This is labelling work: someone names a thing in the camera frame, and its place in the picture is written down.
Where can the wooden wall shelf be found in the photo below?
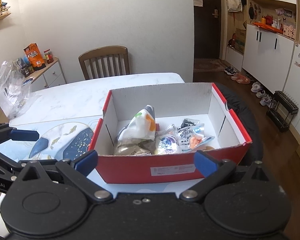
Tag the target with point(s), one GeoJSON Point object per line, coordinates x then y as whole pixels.
{"type": "Point", "coordinates": [0, 17]}

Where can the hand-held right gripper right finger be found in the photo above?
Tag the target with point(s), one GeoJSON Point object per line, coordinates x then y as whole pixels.
{"type": "Point", "coordinates": [205, 163]}

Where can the patterned door rug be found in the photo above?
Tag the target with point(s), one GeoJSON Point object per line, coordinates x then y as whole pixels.
{"type": "Point", "coordinates": [208, 66]}

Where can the dark wooden door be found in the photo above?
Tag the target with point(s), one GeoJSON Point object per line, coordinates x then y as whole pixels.
{"type": "Point", "coordinates": [206, 22]}

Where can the yellow snack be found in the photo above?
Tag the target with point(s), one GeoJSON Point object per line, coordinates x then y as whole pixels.
{"type": "Point", "coordinates": [167, 143]}

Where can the white sneaker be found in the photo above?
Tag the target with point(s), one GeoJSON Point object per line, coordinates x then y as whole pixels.
{"type": "Point", "coordinates": [262, 94]}
{"type": "Point", "coordinates": [255, 87]}
{"type": "Point", "coordinates": [267, 102]}

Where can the orange snack box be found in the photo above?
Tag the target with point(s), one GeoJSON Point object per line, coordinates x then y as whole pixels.
{"type": "Point", "coordinates": [35, 56]}

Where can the wooden chair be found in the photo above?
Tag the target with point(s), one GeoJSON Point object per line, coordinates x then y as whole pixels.
{"type": "Point", "coordinates": [102, 52]}

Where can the dark sauce jar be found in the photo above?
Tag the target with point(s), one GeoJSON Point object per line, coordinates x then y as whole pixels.
{"type": "Point", "coordinates": [48, 56]}

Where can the white sausage packet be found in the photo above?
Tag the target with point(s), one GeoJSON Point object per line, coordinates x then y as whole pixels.
{"type": "Point", "coordinates": [192, 138]}

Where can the clear plastic bag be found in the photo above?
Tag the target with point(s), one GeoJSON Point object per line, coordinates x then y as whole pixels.
{"type": "Point", "coordinates": [10, 90]}

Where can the white wall cabinets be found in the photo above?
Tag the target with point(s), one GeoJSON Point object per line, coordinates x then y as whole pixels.
{"type": "Point", "coordinates": [265, 52]}

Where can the black floor rack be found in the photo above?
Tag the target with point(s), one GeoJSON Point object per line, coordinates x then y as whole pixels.
{"type": "Point", "coordinates": [282, 110]}

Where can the white marble desktop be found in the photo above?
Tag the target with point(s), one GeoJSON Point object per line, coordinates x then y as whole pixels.
{"type": "Point", "coordinates": [77, 100]}

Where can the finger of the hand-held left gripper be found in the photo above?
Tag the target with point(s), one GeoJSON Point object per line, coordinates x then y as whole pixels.
{"type": "Point", "coordinates": [25, 135]}
{"type": "Point", "coordinates": [7, 161]}

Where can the pair of pink shoes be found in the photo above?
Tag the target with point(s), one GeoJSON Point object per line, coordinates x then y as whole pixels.
{"type": "Point", "coordinates": [241, 78]}

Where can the blue white tissue pack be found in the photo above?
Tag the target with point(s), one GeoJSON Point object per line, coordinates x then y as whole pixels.
{"type": "Point", "coordinates": [140, 125]}

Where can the red cardboard box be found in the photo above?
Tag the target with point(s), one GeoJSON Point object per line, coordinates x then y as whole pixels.
{"type": "Point", "coordinates": [130, 170]}

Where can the bag of black clips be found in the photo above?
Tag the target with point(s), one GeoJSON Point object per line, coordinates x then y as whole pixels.
{"type": "Point", "coordinates": [188, 123]}

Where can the pair of dark shoes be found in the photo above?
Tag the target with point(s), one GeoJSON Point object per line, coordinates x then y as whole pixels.
{"type": "Point", "coordinates": [231, 70]}

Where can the white side cabinet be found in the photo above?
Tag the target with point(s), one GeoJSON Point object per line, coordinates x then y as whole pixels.
{"type": "Point", "coordinates": [50, 76]}

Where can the hanging tote bag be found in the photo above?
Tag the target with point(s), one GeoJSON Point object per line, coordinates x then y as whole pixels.
{"type": "Point", "coordinates": [233, 3]}

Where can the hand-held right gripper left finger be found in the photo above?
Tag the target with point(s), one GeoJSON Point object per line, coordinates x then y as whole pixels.
{"type": "Point", "coordinates": [86, 162]}

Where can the orange tray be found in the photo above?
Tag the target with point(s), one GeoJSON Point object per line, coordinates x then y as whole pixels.
{"type": "Point", "coordinates": [267, 27]}

